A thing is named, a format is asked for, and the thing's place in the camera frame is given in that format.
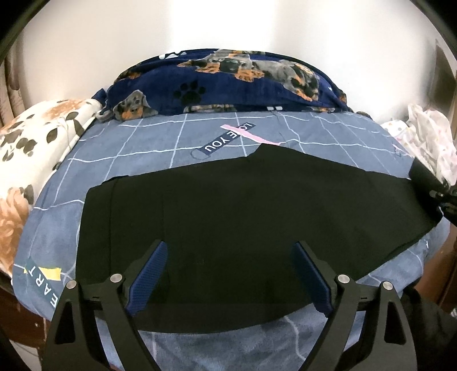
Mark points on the blue grid bedsheet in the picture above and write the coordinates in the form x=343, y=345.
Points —
x=142, y=149

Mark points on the white dotted cloth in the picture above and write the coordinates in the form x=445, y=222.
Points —
x=428, y=132

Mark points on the person's dark clothing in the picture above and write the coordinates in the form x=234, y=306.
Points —
x=433, y=328

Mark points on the navy dog print pillow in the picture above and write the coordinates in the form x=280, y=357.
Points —
x=221, y=89

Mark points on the brown wooden bed frame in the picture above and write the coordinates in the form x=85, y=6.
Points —
x=18, y=321

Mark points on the white floral pillow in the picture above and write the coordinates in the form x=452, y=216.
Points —
x=32, y=149

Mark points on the black pants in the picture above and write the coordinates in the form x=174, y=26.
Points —
x=232, y=214

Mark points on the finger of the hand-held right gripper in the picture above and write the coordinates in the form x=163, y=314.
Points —
x=423, y=174

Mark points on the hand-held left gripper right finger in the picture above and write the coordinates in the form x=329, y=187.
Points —
x=310, y=276

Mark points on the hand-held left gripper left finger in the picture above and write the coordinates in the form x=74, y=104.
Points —
x=150, y=276

